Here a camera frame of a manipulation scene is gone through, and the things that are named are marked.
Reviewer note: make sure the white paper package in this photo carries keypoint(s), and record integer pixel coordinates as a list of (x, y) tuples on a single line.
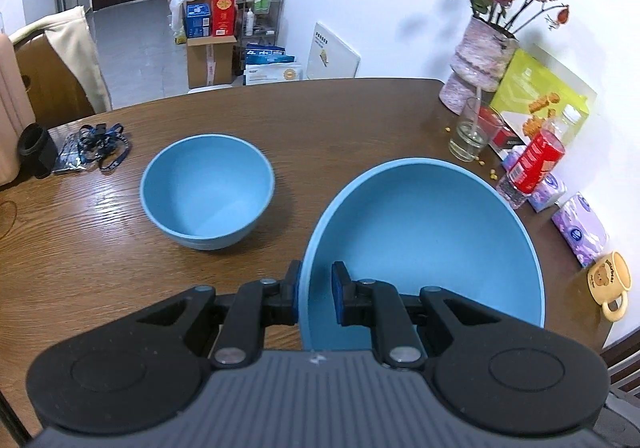
[(272, 74)]

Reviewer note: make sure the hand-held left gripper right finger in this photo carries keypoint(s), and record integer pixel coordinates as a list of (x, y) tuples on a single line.
[(338, 298)]

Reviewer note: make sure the clear drinking glass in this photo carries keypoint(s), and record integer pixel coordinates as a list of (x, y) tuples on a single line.
[(467, 144)]

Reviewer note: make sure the blue deep bowl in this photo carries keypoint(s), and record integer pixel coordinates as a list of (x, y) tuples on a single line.
[(425, 238), (207, 188)]

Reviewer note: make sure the blue carton box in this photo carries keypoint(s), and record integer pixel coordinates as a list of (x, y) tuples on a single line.
[(197, 20)]

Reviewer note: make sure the clear drinking straw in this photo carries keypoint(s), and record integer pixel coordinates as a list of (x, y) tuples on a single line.
[(474, 113)]

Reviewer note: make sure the small red box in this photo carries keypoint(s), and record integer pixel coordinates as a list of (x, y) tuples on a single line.
[(505, 137)]

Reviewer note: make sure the metal storage cart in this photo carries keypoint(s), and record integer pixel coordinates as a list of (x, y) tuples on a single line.
[(260, 13)]

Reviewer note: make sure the tall red box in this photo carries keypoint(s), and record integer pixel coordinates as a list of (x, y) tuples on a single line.
[(223, 10)]

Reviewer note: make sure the blue patterned package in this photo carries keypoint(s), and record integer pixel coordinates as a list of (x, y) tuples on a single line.
[(267, 55)]

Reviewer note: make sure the red label water bottle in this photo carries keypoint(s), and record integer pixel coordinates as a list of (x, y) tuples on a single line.
[(537, 160)]

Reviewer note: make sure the pink suitcase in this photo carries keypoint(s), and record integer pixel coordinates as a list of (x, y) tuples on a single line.
[(12, 103)]

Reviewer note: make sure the dark slatted chair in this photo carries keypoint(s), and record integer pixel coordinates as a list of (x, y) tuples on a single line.
[(622, 373)]

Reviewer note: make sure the yellow snack crumbs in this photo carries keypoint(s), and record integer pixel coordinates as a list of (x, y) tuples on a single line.
[(492, 174)]

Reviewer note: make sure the cardboard box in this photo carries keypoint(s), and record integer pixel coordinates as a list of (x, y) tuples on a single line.
[(210, 63)]

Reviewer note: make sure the yellow-green snack box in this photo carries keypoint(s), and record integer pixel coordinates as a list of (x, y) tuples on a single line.
[(530, 83)]

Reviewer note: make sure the pink textured vase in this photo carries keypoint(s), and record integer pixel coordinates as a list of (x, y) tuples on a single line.
[(480, 58)]

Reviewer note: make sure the white purple tissue pack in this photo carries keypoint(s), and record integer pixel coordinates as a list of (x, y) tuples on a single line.
[(550, 190)]

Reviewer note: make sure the yellow bear mug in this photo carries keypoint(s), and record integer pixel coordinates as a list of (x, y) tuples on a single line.
[(607, 278)]

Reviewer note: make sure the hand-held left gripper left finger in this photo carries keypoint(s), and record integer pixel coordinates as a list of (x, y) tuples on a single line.
[(295, 295)]

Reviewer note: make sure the brown wooden chair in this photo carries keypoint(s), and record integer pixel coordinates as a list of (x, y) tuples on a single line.
[(50, 83)]

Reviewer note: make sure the black cylinder cup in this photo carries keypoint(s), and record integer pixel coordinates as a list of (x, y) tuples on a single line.
[(37, 148)]

